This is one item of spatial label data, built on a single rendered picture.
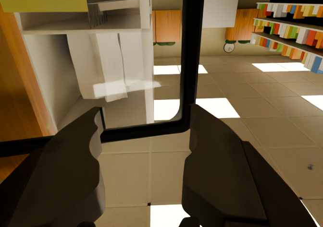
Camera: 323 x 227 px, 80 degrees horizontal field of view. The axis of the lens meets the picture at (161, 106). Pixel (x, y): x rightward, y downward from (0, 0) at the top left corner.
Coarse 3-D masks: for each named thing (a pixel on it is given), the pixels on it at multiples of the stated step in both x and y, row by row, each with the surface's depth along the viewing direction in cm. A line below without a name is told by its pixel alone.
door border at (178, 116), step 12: (180, 72) 24; (180, 84) 25; (180, 96) 26; (180, 108) 27; (168, 120) 27; (180, 120) 28; (108, 132) 26; (0, 144) 24; (12, 144) 24; (0, 156) 25
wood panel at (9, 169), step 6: (12, 156) 32; (18, 156) 32; (24, 156) 32; (0, 162) 32; (6, 162) 32; (12, 162) 32; (18, 162) 32; (0, 168) 33; (6, 168) 33; (12, 168) 33; (0, 174) 33; (6, 174) 33
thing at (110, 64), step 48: (0, 0) 17; (48, 0) 18; (96, 0) 19; (144, 0) 20; (0, 48) 19; (48, 48) 20; (96, 48) 21; (144, 48) 22; (0, 96) 21; (48, 96) 22; (96, 96) 23; (144, 96) 25
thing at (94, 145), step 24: (96, 120) 11; (48, 144) 9; (72, 144) 9; (96, 144) 10; (48, 168) 8; (72, 168) 8; (96, 168) 8; (24, 192) 7; (48, 192) 7; (72, 192) 7; (96, 192) 7; (24, 216) 6; (48, 216) 6; (72, 216) 6; (96, 216) 7
